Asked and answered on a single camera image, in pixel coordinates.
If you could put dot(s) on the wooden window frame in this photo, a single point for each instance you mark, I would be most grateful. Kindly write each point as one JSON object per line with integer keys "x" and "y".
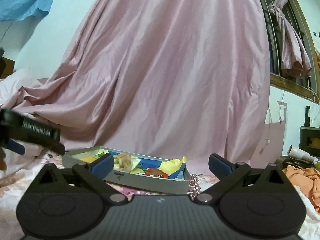
{"x": 308, "y": 87}

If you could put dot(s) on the dark wooden cabinet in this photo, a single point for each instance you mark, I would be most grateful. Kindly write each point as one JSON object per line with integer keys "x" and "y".
{"x": 309, "y": 136}

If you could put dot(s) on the grey cardboard box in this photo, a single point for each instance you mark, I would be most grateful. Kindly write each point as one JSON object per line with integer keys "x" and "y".
{"x": 176, "y": 183}

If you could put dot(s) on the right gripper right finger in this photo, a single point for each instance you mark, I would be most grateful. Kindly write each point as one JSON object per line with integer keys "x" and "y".
{"x": 229, "y": 175}

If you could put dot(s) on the floral bedspread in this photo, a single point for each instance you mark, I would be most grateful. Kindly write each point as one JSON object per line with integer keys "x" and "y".
{"x": 14, "y": 186}

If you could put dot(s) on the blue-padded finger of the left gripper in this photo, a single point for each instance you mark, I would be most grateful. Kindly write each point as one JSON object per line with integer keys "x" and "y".
{"x": 15, "y": 147}

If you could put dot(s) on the pink satin curtain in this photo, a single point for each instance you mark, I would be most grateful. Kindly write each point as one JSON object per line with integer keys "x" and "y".
{"x": 168, "y": 78}

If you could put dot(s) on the sandwich cracker packet in box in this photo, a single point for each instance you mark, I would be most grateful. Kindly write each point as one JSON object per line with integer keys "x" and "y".
{"x": 125, "y": 162}

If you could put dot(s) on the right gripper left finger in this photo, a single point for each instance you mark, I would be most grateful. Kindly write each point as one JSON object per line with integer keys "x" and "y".
{"x": 92, "y": 175}

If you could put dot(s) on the tied pink window curtain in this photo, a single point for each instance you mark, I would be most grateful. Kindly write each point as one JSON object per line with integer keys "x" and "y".
{"x": 295, "y": 61}

